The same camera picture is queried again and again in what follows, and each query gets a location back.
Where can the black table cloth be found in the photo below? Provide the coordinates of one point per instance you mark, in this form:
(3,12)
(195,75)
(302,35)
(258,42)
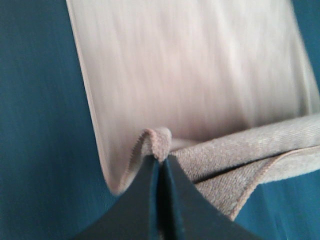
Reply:
(51,181)

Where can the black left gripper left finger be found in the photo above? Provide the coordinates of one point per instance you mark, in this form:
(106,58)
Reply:
(134,215)

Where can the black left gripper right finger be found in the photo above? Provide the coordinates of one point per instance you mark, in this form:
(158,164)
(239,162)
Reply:
(186,215)

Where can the brown towel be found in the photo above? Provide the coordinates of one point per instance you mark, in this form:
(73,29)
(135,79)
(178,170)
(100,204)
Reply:
(225,86)

